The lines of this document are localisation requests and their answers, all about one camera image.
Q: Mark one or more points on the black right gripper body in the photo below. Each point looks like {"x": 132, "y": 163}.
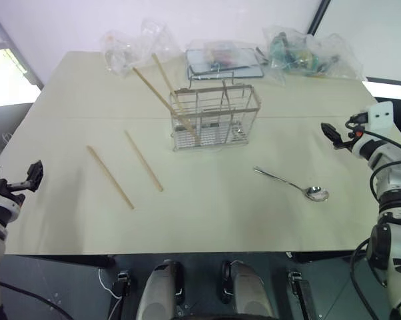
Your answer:
{"x": 356, "y": 135}

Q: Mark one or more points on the black table leg clamp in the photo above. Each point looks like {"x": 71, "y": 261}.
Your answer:
{"x": 122, "y": 283}
{"x": 295, "y": 280}

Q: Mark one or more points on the dark board frame edge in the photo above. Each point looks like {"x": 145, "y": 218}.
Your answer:
{"x": 318, "y": 16}

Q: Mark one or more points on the clear empty plastic bag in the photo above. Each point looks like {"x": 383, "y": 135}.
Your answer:
{"x": 120, "y": 53}
{"x": 159, "y": 40}

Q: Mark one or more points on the clear bag with green items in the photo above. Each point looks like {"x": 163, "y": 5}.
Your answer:
{"x": 297, "y": 55}

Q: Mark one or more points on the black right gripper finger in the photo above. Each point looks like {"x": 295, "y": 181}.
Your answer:
{"x": 331, "y": 131}
{"x": 342, "y": 144}

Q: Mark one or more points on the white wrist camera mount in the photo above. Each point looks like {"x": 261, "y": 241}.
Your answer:
{"x": 380, "y": 116}
{"x": 0, "y": 210}

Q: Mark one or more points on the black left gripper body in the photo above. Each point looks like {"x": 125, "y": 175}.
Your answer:
{"x": 14, "y": 187}

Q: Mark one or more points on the silver metal spoon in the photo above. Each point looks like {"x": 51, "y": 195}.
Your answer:
{"x": 317, "y": 194}

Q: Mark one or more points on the grey rounded robot leg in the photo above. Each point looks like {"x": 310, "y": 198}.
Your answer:
{"x": 159, "y": 293}
{"x": 248, "y": 293}

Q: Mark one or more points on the grey window frame post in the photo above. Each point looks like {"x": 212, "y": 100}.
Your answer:
{"x": 17, "y": 50}

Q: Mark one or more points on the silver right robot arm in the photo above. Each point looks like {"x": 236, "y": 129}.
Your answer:
{"x": 398, "y": 186}

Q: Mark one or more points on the clear bag with colourful items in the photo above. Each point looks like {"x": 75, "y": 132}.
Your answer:
{"x": 220, "y": 53}

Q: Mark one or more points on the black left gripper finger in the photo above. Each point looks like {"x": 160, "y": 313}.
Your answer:
{"x": 31, "y": 173}
{"x": 39, "y": 175}

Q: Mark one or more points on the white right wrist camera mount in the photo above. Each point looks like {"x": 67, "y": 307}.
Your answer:
{"x": 380, "y": 116}

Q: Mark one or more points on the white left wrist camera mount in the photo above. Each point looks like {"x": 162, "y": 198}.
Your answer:
{"x": 0, "y": 210}

